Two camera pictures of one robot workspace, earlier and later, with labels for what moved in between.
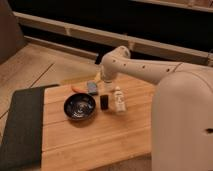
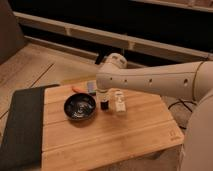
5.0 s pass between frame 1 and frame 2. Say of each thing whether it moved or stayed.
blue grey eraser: stayed
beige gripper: moved
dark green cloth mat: stayed
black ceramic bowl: stayed
